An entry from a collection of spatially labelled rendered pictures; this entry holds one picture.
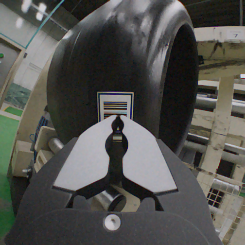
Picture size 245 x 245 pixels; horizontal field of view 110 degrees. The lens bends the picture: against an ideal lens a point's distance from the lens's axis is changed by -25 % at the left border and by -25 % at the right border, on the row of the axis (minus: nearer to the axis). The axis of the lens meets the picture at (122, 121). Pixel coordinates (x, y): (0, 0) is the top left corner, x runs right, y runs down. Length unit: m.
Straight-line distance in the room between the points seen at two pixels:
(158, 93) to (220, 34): 0.71
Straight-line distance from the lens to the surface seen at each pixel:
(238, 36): 0.83
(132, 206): 0.45
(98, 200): 0.24
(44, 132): 0.46
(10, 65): 0.88
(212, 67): 0.83
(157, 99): 0.16
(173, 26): 0.23
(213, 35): 0.83
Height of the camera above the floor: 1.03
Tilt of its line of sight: 6 degrees up
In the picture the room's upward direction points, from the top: 21 degrees clockwise
